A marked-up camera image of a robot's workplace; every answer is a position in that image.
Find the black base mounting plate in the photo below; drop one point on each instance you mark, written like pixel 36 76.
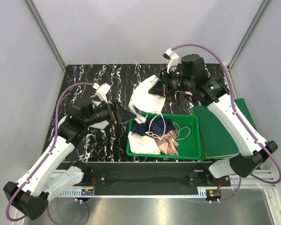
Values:
pixel 144 179

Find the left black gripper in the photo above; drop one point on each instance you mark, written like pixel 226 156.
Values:
pixel 124 116

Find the navy blue garment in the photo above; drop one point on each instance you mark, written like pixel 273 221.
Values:
pixel 156 127

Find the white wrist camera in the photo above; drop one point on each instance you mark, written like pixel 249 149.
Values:
pixel 102 91
pixel 172 60

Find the white bra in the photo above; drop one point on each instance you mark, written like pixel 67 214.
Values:
pixel 148 103

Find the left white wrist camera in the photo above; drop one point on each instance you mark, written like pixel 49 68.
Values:
pixel 102 91

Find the pink satin garment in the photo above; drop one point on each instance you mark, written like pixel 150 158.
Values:
pixel 169 142

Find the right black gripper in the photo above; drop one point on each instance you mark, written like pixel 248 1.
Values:
pixel 157 89

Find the green plastic bin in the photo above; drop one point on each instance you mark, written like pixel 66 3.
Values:
pixel 189 148

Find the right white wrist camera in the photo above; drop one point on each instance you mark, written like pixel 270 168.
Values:
pixel 172 60

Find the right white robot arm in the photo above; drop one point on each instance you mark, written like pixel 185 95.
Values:
pixel 189 74

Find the white mesh laundry bag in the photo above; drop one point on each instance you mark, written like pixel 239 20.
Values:
pixel 100 125

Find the cream white garment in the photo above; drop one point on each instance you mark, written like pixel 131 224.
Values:
pixel 142 144

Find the green ring binder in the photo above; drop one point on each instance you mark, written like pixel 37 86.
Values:
pixel 215 140

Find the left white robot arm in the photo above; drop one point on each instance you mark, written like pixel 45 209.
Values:
pixel 32 193

